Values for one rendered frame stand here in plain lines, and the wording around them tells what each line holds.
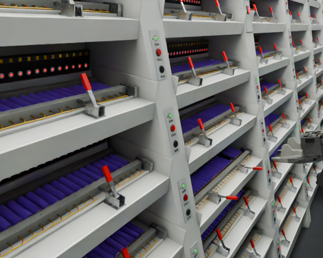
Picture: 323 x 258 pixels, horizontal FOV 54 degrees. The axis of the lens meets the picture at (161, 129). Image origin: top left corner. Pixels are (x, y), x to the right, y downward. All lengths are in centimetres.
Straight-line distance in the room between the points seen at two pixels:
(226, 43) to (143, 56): 70
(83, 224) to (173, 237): 33
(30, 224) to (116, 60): 44
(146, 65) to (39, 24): 29
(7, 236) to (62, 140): 18
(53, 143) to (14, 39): 18
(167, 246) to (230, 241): 41
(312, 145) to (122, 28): 65
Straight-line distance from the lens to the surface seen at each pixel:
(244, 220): 137
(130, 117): 71
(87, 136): 62
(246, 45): 140
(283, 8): 208
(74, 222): 66
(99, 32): 68
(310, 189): 255
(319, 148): 104
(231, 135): 118
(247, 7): 144
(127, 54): 81
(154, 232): 89
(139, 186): 77
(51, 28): 61
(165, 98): 81
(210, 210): 105
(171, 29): 90
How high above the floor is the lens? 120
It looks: 11 degrees down
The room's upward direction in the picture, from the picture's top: 11 degrees counter-clockwise
